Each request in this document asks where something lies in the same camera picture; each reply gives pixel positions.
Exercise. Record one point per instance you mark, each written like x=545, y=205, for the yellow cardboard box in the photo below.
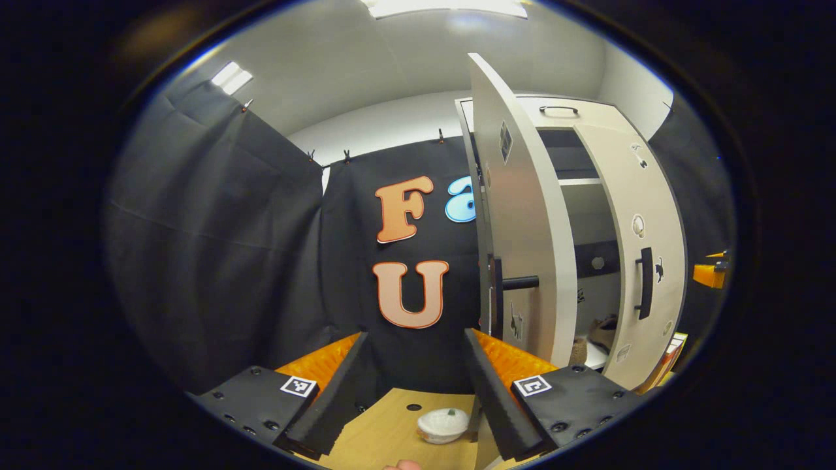
x=673, y=356

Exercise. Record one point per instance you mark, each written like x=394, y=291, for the brown fluffy shoe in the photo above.
x=578, y=352
x=604, y=333

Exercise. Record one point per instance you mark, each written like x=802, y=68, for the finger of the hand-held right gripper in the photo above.
x=708, y=275

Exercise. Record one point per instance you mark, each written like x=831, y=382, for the white shoe cabinet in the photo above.
x=591, y=215

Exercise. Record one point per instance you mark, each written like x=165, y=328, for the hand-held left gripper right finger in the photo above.
x=493, y=391

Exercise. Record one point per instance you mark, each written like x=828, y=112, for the white shoe cabinet door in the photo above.
x=529, y=215
x=620, y=176

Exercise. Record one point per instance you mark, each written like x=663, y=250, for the ceiling light panel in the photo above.
x=444, y=6
x=232, y=77

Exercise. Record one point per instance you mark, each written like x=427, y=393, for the white cabinet shelf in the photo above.
x=597, y=358
x=578, y=181

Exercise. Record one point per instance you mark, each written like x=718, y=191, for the white bowl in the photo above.
x=441, y=424

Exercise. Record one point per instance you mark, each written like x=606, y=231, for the black backdrop cloth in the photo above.
x=702, y=196
x=209, y=248
x=353, y=294

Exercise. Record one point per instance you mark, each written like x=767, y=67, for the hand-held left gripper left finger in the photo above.
x=339, y=391

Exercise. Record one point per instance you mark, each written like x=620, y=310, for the white cabinet drawer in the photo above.
x=601, y=114

